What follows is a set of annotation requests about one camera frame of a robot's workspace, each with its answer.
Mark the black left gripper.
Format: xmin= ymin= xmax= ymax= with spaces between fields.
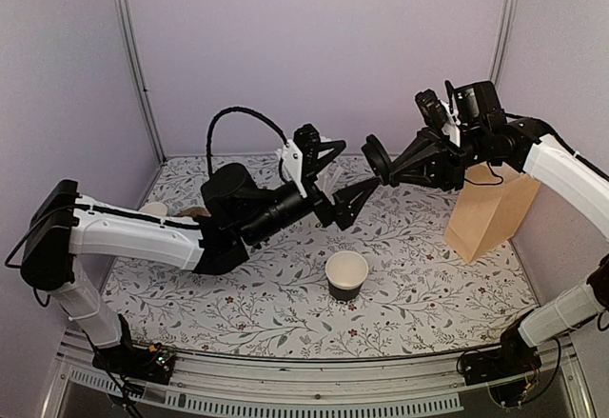
xmin=240 ymin=177 xmax=381 ymax=249

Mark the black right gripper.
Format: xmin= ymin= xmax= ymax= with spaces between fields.
xmin=388 ymin=125 xmax=488 ymax=191

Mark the black plastic cup lid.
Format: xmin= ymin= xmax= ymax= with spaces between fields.
xmin=361 ymin=134 xmax=391 ymax=185

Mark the black and white coffee cup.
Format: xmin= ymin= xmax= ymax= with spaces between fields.
xmin=324 ymin=250 xmax=369 ymax=302

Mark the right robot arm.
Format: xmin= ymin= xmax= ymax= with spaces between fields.
xmin=382 ymin=115 xmax=608 ymax=376

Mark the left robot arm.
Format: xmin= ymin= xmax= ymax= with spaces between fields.
xmin=14 ymin=140 xmax=381 ymax=374

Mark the paper-wrapped straws bundle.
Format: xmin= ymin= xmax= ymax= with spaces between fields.
xmin=316 ymin=166 xmax=344 ymax=197

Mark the brown paper bag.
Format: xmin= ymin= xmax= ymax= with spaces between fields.
xmin=444 ymin=164 xmax=540 ymax=264

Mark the brown cardboard cup carrier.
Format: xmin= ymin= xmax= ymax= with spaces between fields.
xmin=175 ymin=207 xmax=210 ymax=218

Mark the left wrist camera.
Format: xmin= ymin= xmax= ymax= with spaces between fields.
xmin=276 ymin=124 xmax=329 ymax=198

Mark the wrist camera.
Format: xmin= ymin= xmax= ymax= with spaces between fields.
xmin=276 ymin=124 xmax=329 ymax=198
xmin=414 ymin=80 xmax=506 ymax=143

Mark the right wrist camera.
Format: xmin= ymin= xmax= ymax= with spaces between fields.
xmin=414 ymin=80 xmax=506 ymax=143

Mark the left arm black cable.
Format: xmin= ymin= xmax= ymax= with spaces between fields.
xmin=205 ymin=107 xmax=291 ymax=186

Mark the right aluminium corner post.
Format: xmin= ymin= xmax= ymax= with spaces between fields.
xmin=489 ymin=0 xmax=519 ymax=87

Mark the aluminium corner post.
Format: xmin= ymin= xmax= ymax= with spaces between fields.
xmin=114 ymin=0 xmax=167 ymax=165
xmin=489 ymin=0 xmax=519 ymax=87

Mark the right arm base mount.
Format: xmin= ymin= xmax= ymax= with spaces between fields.
xmin=455 ymin=337 xmax=562 ymax=409

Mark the aluminium front rail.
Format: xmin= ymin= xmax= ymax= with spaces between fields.
xmin=42 ymin=331 xmax=600 ymax=417

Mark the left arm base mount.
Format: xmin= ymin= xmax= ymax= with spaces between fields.
xmin=92 ymin=314 xmax=175 ymax=386

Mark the left aluminium corner post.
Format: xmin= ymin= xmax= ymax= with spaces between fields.
xmin=114 ymin=0 xmax=167 ymax=165

